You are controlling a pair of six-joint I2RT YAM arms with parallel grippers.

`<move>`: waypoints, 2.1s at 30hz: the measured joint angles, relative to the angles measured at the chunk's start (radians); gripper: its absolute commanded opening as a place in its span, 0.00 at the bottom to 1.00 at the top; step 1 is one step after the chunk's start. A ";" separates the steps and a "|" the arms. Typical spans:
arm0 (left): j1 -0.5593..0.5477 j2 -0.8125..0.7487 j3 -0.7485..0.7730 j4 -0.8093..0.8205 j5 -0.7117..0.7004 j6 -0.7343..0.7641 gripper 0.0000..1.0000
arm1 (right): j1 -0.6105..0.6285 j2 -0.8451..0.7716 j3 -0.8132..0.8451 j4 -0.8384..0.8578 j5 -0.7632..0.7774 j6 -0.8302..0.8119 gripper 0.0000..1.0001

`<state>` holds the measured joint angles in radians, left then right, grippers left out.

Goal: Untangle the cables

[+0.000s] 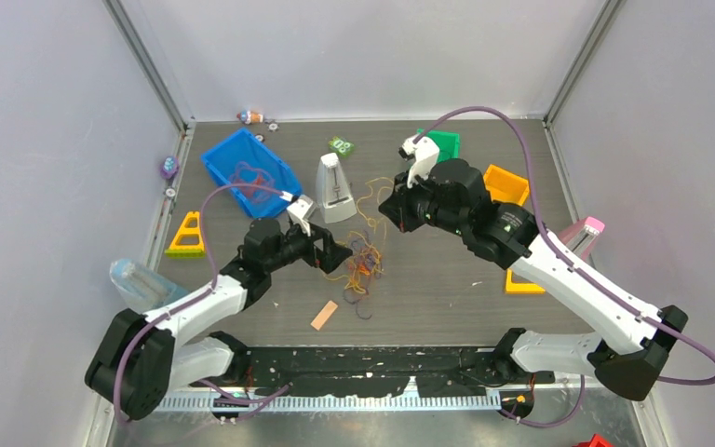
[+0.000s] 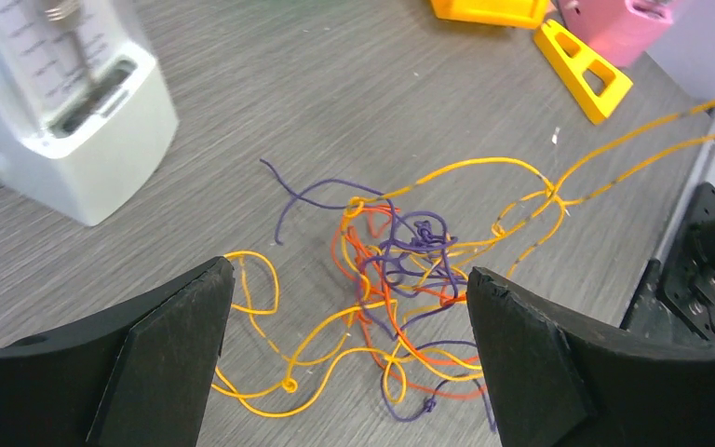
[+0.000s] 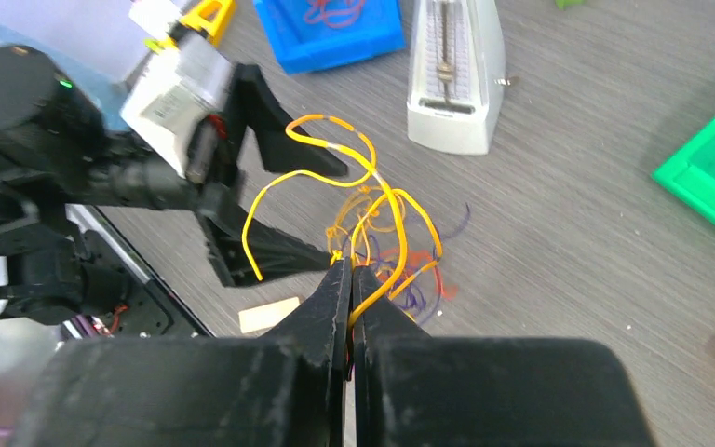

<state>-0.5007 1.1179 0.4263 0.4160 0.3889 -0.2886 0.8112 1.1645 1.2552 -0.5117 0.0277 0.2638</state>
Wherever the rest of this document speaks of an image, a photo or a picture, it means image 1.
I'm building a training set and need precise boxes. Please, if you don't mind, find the blue plastic bin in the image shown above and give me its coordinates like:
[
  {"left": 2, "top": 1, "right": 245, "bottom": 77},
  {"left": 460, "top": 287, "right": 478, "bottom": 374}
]
[{"left": 200, "top": 129, "right": 303, "bottom": 218}]

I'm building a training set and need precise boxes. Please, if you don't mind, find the small figurine toy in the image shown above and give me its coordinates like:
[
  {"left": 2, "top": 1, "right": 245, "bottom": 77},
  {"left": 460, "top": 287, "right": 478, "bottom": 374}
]
[{"left": 236, "top": 110, "right": 265, "bottom": 126}]

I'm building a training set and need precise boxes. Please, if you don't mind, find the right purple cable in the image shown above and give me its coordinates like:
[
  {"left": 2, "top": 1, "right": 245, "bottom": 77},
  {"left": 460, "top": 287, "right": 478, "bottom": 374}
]
[{"left": 412, "top": 105, "right": 715, "bottom": 429}]

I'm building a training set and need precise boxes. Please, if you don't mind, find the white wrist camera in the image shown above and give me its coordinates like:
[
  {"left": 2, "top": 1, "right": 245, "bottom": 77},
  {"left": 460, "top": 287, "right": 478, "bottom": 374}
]
[
  {"left": 399, "top": 134, "right": 439, "bottom": 188},
  {"left": 286, "top": 195, "right": 317, "bottom": 237}
]

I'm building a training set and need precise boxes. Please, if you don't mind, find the green number tile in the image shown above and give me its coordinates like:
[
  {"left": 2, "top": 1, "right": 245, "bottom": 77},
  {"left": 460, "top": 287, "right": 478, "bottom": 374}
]
[{"left": 329, "top": 136, "right": 355, "bottom": 157}]

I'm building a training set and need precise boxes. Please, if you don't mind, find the purple small toy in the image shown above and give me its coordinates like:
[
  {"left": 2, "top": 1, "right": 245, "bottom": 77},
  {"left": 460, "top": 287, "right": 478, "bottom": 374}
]
[{"left": 159, "top": 156, "right": 180, "bottom": 181}]

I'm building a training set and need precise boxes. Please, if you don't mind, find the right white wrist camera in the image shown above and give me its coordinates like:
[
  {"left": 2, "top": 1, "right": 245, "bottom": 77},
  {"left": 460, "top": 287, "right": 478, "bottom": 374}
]
[{"left": 399, "top": 134, "right": 439, "bottom": 188}]

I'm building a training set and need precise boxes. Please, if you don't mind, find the tan wooden stick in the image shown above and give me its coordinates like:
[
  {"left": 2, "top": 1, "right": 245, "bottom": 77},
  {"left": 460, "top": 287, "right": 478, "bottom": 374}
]
[{"left": 310, "top": 301, "right": 338, "bottom": 331}]

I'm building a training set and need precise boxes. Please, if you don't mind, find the blue transparent metronome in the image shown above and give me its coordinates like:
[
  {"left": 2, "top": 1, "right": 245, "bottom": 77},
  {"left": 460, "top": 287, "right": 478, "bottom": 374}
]
[{"left": 109, "top": 258, "right": 189, "bottom": 314}]

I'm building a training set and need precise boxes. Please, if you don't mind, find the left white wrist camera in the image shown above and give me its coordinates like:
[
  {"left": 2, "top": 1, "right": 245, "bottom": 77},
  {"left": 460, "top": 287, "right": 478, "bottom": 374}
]
[{"left": 286, "top": 195, "right": 317, "bottom": 237}]

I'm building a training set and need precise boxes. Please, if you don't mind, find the orange plastic bin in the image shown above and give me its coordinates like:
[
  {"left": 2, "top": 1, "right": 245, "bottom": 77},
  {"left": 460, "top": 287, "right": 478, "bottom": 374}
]
[{"left": 483, "top": 164, "right": 530, "bottom": 206}]

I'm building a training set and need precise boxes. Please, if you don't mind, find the left yellow triangle block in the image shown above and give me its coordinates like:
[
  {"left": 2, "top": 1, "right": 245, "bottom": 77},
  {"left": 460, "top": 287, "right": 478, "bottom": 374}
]
[{"left": 164, "top": 211, "right": 206, "bottom": 258}]

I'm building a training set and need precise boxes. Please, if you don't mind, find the pink metronome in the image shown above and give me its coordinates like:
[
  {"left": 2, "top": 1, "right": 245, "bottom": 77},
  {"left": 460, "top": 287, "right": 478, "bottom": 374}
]
[{"left": 559, "top": 216, "right": 605, "bottom": 261}]

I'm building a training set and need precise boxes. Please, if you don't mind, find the green plastic bin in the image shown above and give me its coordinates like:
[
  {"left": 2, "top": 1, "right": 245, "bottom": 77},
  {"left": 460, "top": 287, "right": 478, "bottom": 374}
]
[{"left": 426, "top": 130, "right": 461, "bottom": 163}]

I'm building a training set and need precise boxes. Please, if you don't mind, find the red object at corner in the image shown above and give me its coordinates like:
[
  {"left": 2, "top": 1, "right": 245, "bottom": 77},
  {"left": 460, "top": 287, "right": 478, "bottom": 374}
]
[{"left": 573, "top": 434, "right": 614, "bottom": 447}]

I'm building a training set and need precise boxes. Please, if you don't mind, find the white metronome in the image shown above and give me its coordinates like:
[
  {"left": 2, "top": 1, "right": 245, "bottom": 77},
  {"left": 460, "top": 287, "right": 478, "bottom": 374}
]
[{"left": 315, "top": 153, "right": 357, "bottom": 224}]

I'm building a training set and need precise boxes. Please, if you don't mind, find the right yellow triangle block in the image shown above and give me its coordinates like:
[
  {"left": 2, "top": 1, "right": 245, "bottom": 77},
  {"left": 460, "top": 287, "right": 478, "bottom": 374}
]
[{"left": 504, "top": 269, "right": 546, "bottom": 295}]

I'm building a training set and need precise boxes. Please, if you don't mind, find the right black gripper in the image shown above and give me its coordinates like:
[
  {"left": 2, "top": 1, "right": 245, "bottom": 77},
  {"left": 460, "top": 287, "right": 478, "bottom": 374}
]
[{"left": 380, "top": 166, "right": 468, "bottom": 237}]

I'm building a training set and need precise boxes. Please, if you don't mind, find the yellow triangle block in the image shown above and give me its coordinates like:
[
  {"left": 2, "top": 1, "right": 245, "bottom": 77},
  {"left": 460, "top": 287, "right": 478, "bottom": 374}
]
[
  {"left": 164, "top": 211, "right": 206, "bottom": 258},
  {"left": 504, "top": 269, "right": 546, "bottom": 295}
]

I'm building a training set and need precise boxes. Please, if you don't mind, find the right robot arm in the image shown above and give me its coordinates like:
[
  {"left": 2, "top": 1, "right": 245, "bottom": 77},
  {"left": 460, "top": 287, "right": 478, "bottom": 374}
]
[{"left": 378, "top": 159, "right": 688, "bottom": 401}]

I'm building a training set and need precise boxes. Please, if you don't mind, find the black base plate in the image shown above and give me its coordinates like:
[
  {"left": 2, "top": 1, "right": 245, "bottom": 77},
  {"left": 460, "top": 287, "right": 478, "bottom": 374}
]
[{"left": 209, "top": 346, "right": 532, "bottom": 398}]

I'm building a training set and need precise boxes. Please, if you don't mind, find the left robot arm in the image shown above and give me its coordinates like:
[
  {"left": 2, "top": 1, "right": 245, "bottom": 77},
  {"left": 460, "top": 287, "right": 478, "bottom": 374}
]
[{"left": 84, "top": 219, "right": 353, "bottom": 420}]

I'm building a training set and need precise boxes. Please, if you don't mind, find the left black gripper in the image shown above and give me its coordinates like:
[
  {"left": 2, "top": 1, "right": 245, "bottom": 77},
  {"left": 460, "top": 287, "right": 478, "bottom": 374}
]
[{"left": 265, "top": 219, "right": 351, "bottom": 274}]

